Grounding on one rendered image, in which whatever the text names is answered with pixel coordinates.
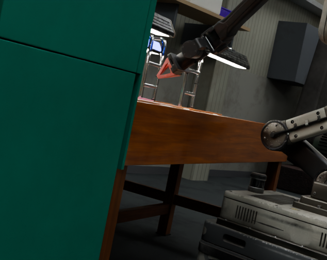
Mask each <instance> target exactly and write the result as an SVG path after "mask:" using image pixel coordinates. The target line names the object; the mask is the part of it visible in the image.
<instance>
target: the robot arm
mask: <svg viewBox="0 0 327 260"><path fill-rule="evenodd" d="M267 1H268V0H242V1H241V2H240V3H239V4H238V5H237V6H236V7H235V8H234V9H233V10H232V11H231V12H230V13H229V14H228V15H227V16H226V17H225V18H224V19H222V20H220V21H218V22H217V23H216V24H215V25H214V26H212V27H210V28H209V29H208V30H206V31H204V32H203V33H202V34H201V37H199V38H195V39H194V40H192V41H191V40H188V41H186V42H184V43H183V45H182V48H181V51H182V52H181V53H179V54H178V55H176V54H173V53H169V54H168V58H167V59H166V60H165V62H164V64H163V66H162V67H161V69H160V71H159V72H158V74H157V78H158V79H161V78H169V77H178V76H181V75H182V73H183V72H185V73H186V74H188V73H190V71H189V69H188V68H189V67H190V66H192V65H193V64H195V63H197V62H198V61H200V60H201V59H203V58H205V57H206V56H208V55H209V54H210V52H212V54H213V55H216V54H218V53H222V52H224V51H225V50H226V49H228V44H229V43H230V42H231V41H232V40H233V39H234V38H233V37H234V36H235V35H236V34H237V32H238V30H239V29H240V28H241V26H242V25H243V24H244V23H245V22H246V21H247V20H248V19H249V18H250V17H251V16H253V15H254V14H255V13H256V12H257V11H258V10H259V9H260V8H261V7H262V6H263V5H264V4H265V3H266V2H267ZM168 67H169V68H170V73H169V74H165V75H162V73H163V72H164V71H165V70H166V69H167V68H168Z"/></svg>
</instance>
